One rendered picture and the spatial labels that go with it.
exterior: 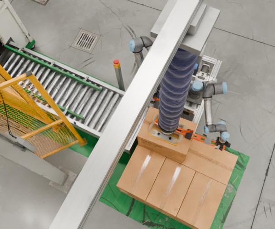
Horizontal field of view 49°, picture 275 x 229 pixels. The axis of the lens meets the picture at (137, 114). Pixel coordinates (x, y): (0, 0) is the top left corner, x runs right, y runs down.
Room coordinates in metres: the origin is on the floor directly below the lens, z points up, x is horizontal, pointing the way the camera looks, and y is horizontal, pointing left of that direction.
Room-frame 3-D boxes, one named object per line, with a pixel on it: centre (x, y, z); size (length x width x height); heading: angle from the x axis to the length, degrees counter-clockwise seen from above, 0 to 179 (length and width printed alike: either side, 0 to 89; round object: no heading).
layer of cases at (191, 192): (0.63, -0.41, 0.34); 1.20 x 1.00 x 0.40; 57
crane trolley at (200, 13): (1.06, -0.33, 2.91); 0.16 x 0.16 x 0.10; 57
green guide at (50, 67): (2.30, 1.10, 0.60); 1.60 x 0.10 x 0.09; 57
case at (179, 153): (1.04, -0.32, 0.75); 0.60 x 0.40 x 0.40; 61
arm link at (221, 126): (0.87, -0.81, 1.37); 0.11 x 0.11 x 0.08; 0
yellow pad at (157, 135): (0.96, -0.27, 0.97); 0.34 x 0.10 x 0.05; 61
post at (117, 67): (1.98, 0.18, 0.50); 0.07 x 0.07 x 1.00; 57
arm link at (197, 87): (1.42, -0.70, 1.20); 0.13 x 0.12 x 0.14; 90
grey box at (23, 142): (0.89, 1.10, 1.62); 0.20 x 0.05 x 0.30; 57
